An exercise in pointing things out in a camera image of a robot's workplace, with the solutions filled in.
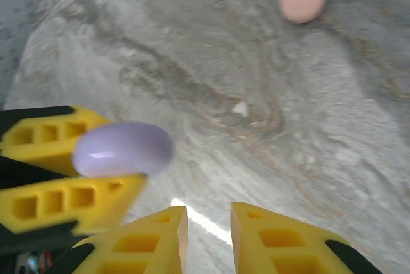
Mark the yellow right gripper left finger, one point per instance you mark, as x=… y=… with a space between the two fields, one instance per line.
x=141 y=242

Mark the purple earbud charging case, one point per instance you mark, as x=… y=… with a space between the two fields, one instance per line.
x=125 y=146

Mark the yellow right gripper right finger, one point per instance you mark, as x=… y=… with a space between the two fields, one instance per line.
x=288 y=238

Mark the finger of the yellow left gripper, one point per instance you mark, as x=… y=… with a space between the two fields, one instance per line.
x=48 y=149
x=105 y=203

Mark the pink earbud charging case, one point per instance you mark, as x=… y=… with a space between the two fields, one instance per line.
x=302 y=0

